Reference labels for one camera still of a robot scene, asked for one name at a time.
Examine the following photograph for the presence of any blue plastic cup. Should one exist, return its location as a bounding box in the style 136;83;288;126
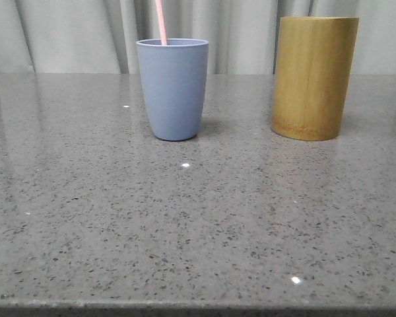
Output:
137;38;209;141

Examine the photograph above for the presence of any pink chopstick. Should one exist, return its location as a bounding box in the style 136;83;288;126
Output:
154;0;168;46

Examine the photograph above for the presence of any bamboo wooden cup holder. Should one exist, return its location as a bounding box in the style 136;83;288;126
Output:
271;17;359;141

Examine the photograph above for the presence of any grey pleated curtain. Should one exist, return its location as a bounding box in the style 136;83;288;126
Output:
0;1;396;75

